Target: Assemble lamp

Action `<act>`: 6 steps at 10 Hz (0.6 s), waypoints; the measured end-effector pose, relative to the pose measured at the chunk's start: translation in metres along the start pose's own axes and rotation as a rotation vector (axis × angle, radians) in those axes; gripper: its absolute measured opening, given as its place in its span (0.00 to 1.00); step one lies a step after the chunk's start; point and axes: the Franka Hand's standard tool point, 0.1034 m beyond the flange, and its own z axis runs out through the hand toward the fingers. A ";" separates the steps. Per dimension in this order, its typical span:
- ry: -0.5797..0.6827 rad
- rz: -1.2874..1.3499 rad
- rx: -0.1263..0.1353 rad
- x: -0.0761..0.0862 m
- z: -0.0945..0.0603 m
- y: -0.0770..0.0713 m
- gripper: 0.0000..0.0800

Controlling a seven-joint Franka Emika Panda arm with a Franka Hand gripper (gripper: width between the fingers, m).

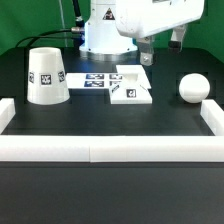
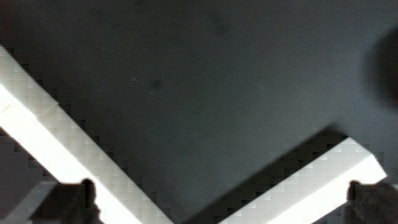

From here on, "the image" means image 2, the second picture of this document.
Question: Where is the white fence bar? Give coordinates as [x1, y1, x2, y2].
[219, 138, 388, 224]
[0, 46, 173, 224]

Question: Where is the white front fence bar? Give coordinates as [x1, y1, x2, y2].
[0, 46, 173, 224]

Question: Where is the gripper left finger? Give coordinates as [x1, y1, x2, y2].
[0, 178, 105, 224]

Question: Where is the white right fence bar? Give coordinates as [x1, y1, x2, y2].
[219, 138, 388, 224]

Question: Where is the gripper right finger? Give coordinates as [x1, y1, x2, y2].
[345, 181, 398, 224]

